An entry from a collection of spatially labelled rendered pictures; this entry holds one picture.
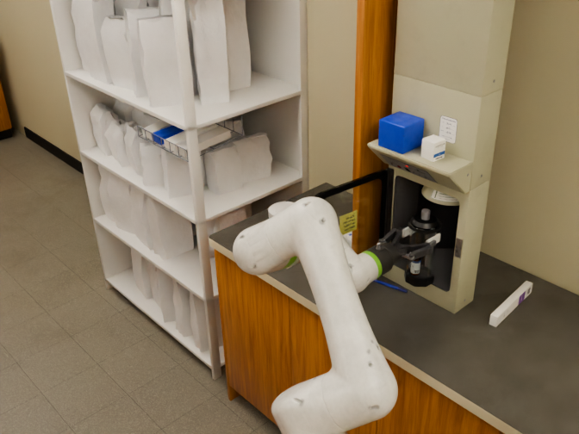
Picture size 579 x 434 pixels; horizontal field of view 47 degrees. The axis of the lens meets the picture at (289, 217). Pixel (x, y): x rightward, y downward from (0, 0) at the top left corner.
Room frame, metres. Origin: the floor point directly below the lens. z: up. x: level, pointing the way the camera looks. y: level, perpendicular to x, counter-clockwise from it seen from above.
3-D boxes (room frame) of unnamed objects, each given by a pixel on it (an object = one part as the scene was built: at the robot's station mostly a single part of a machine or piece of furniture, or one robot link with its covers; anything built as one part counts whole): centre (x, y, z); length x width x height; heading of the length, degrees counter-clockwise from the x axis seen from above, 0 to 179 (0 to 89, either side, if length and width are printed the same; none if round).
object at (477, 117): (1.98, -0.54, 1.33); 0.32 x 0.25 x 0.77; 42
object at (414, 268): (1.87, -0.44, 1.15); 0.11 x 0.11 x 0.21
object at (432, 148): (1.82, -0.44, 1.54); 0.05 x 0.05 x 0.06; 36
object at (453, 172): (1.86, -0.40, 1.46); 0.32 x 0.11 x 0.10; 42
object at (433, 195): (1.95, -0.53, 1.34); 0.18 x 0.18 x 0.05
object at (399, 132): (1.92, -0.35, 1.56); 0.10 x 0.10 x 0.09; 42
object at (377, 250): (1.72, -0.27, 1.21); 0.09 x 0.06 x 0.12; 42
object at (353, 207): (1.92, -0.21, 1.19); 0.30 x 0.01 x 0.40; 125
